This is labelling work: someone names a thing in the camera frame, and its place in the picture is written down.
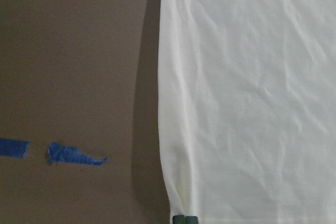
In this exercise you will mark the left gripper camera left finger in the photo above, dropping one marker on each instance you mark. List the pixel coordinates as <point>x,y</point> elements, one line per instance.
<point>178,219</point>

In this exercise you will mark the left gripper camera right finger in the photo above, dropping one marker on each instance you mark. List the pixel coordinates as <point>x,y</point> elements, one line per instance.
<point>191,220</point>

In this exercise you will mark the cream long-sleeve cat shirt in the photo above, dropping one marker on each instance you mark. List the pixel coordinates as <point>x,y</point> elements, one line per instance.
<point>247,109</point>

